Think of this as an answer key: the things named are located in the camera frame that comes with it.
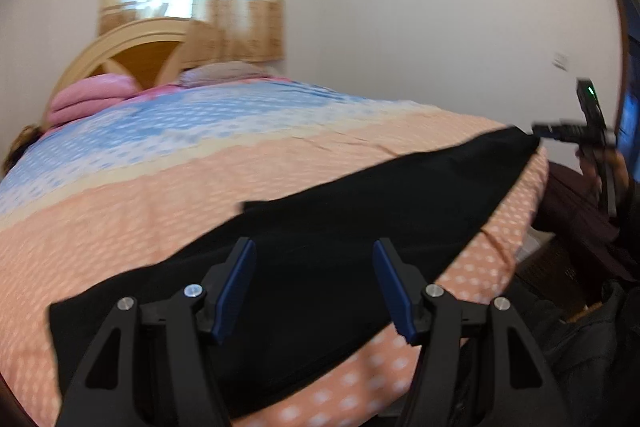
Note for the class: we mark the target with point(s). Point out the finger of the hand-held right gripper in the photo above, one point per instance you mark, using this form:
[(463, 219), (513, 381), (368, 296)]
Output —
[(552, 130)]

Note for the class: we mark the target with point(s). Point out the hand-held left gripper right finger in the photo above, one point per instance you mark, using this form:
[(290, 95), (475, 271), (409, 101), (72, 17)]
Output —
[(395, 294)]

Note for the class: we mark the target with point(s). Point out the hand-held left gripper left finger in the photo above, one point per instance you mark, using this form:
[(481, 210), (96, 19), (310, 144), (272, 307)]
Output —
[(234, 294)]

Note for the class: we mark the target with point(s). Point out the black pants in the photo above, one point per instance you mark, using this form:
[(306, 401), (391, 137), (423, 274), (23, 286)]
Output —
[(350, 217)]

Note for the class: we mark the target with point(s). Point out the person's right hand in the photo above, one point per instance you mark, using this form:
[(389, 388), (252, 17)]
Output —
[(622, 172)]

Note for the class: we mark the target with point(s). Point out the dark maroon cloth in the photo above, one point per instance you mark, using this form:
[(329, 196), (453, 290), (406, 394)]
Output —
[(570, 212)]

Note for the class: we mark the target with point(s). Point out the polka dot bed sheet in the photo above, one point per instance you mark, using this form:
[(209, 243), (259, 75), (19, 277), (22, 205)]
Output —
[(150, 187)]

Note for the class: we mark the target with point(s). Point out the person's dark clothing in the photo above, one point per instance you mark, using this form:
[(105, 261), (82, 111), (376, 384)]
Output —
[(575, 347)]

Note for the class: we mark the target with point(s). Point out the pale striped pillow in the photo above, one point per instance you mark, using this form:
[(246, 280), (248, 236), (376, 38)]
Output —
[(225, 73)]

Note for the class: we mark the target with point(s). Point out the pink folded blanket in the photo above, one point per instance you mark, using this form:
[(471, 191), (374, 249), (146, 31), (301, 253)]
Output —
[(92, 97)]

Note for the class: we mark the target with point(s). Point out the wooden bed headboard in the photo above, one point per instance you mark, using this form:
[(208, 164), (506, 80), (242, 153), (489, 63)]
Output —
[(145, 52)]

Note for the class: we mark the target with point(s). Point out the brown fuzzy item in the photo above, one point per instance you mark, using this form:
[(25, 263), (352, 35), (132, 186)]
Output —
[(20, 143)]

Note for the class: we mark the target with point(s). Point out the white wall socket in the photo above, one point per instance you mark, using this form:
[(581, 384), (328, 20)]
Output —
[(561, 61)]

